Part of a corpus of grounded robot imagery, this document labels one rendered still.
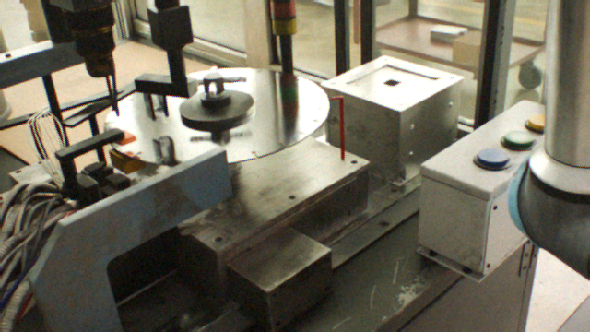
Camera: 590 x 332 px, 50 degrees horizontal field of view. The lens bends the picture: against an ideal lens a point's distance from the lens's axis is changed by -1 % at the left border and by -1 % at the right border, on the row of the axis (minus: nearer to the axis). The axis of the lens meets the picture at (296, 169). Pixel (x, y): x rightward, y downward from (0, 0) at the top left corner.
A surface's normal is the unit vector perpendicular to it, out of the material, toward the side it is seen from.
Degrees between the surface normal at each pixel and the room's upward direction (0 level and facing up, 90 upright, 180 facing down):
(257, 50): 90
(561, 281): 0
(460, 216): 90
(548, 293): 0
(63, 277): 90
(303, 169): 0
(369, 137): 90
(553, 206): 99
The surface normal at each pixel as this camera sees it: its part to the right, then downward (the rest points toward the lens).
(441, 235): -0.72, 0.39
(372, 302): -0.06, -0.86
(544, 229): -0.88, 0.39
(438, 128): 0.70, 0.33
